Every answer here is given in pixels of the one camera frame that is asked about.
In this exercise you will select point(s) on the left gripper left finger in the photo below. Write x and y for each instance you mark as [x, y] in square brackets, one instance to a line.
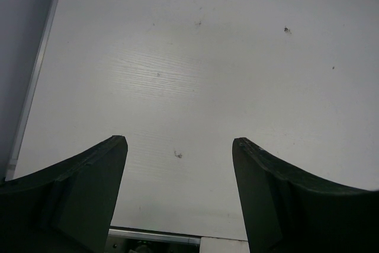
[66, 207]

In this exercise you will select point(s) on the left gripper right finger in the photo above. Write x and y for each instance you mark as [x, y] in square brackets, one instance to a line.
[287, 209]

